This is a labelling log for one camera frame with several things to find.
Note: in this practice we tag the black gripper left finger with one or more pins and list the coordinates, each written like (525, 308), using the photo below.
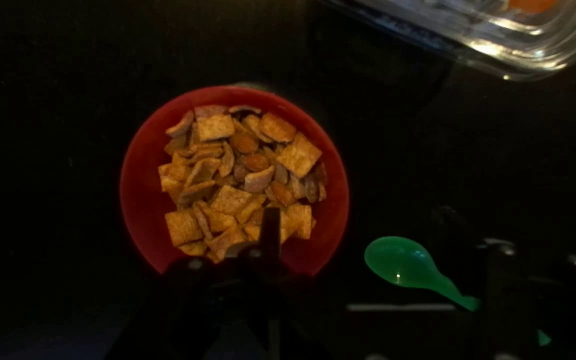
(270, 233)

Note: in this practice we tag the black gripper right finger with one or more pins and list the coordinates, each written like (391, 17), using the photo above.
(500, 281)

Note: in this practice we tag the square cereal pieces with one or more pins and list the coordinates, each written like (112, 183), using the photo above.
(235, 172)

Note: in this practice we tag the red orange plastic bowl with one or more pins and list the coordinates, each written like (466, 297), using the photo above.
(140, 192)

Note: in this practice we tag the green plastic spoon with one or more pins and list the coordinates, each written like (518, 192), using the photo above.
(400, 262)

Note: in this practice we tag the clear plastic food container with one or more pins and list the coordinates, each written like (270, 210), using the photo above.
(500, 32)

